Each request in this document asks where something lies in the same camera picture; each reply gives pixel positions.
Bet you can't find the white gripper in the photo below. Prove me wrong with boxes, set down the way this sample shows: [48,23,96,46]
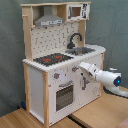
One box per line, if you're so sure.
[79,62,100,80]

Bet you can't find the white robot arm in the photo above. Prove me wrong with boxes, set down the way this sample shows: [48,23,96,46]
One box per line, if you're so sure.
[79,62,128,98]

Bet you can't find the wooden toy kitchen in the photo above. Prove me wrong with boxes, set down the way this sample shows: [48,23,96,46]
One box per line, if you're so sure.
[22,2,105,127]

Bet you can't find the right red stove knob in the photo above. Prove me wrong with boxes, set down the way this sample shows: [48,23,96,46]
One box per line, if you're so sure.
[72,66,78,72]

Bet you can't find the red stove knob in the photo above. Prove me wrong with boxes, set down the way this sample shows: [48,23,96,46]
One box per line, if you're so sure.
[72,66,78,72]
[54,73,60,79]

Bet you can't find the cabinet door ice dispenser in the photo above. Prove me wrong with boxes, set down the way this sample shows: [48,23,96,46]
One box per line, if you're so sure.
[79,55,102,106]

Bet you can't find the metal sink basin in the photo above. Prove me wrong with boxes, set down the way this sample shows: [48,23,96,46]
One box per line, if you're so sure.
[65,47,95,56]

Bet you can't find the left red stove knob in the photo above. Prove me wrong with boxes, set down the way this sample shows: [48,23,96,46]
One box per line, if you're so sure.
[54,73,60,79]

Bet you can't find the black stovetop red burners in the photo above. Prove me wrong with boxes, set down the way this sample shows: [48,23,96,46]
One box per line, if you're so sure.
[34,53,70,66]

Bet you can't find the oven door with window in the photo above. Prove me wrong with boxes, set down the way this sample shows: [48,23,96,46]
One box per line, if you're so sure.
[56,80,74,111]

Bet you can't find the wooden table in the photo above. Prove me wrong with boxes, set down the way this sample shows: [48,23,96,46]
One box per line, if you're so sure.
[0,92,128,128]

